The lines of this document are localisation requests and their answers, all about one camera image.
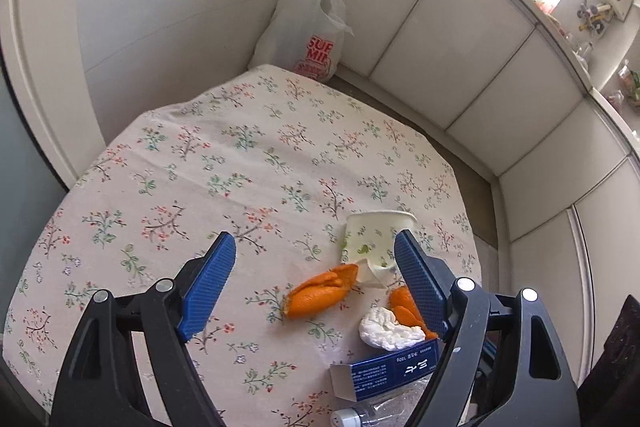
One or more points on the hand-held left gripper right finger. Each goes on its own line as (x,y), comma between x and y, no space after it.
(420,287)

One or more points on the large orange peel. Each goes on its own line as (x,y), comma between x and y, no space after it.
(315,294)

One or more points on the white paper cup green print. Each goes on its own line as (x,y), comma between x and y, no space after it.
(370,232)

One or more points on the white door base cabinet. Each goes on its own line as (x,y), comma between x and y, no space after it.
(475,57)

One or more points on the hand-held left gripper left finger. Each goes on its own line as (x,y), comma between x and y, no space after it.
(207,287)

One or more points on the white plastic shopping bag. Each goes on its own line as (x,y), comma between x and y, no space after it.
(300,22)

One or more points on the clear plastic bottle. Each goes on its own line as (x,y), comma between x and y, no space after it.
(350,418)

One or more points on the blue and white box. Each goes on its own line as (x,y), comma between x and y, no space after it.
(390,367)

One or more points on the small orange peel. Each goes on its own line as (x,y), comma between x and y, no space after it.
(402,307)

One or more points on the white tissue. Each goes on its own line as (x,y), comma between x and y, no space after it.
(385,332)

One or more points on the colourful food packets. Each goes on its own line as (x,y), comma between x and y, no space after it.
(627,82)

